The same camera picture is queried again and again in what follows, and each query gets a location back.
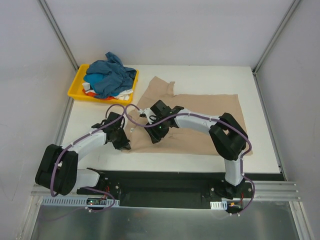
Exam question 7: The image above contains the beige t-shirt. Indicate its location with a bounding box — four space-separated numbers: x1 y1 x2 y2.
124 76 247 156

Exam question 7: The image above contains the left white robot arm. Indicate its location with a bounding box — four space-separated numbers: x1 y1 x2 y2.
35 112 131 197

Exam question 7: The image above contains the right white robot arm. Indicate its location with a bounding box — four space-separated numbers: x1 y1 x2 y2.
140 100 252 198

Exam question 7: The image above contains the white shirt in tray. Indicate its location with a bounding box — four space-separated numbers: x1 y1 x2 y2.
82 82 134 101

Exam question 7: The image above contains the orange shirt in tray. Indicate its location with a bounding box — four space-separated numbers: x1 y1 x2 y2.
85 91 115 101

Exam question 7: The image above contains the dark blue shirt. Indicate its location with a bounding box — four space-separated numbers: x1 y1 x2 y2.
86 51 137 98

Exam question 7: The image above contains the bright blue shirt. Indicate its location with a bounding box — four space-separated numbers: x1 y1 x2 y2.
83 73 105 88

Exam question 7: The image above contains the yellow plastic tray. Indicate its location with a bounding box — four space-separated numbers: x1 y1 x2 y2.
67 64 140 106

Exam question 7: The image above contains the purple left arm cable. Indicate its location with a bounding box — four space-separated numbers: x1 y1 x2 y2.
48 103 126 222

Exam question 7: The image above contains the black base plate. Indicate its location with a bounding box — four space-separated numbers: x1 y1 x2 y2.
76 169 254 208

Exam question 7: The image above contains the left slotted cable duct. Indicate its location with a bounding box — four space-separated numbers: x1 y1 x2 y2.
42 196 120 208

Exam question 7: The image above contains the slotted cable duct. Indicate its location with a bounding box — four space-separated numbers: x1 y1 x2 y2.
210 200 228 211
42 196 120 208

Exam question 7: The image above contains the right slotted cable duct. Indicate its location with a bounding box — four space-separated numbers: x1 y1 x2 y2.
210 200 228 211

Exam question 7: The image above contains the left corner aluminium post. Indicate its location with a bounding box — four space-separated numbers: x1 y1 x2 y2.
37 0 79 71

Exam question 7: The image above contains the corner aluminium post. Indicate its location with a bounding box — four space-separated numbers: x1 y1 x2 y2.
251 0 303 74
37 0 79 71

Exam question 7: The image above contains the aluminium frame rail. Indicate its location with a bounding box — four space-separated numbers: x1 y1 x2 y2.
31 180 301 202

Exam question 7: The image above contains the right corner aluminium post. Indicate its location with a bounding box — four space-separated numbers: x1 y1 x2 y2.
251 0 303 74

